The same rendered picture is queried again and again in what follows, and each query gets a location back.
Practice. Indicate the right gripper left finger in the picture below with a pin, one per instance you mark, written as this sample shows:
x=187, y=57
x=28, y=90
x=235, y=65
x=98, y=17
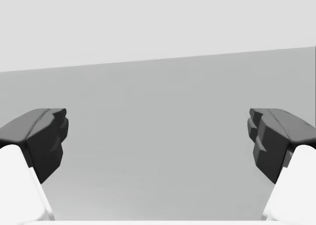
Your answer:
x=42, y=146

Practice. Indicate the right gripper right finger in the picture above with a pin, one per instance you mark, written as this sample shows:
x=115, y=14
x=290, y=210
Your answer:
x=271, y=146

